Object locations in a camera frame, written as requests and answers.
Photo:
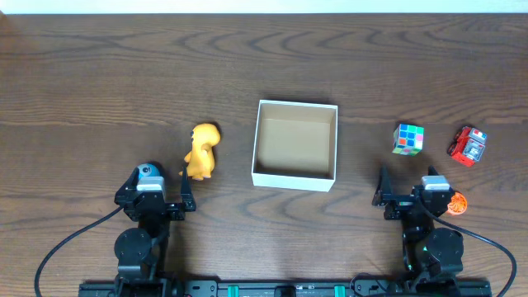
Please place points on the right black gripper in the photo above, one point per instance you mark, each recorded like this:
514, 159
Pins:
407, 203

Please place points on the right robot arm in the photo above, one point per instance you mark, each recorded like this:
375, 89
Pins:
432, 256

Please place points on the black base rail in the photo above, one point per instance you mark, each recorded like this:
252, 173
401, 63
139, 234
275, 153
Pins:
359, 286

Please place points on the orange dinosaur toy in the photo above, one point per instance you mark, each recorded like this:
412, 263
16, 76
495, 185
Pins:
200, 161

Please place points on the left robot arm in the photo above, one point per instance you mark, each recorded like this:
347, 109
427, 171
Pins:
141, 251

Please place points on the white cardboard box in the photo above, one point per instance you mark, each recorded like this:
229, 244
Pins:
295, 146

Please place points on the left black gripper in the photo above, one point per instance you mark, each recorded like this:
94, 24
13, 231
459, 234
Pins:
154, 205

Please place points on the red toy car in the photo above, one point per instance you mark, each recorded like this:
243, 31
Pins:
468, 146

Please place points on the blue grey ball toy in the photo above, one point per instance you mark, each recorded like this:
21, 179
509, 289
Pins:
148, 170

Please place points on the orange round disc toy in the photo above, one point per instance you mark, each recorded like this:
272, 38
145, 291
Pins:
458, 204

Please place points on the colourful puzzle cube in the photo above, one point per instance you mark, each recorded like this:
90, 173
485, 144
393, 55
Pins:
408, 139

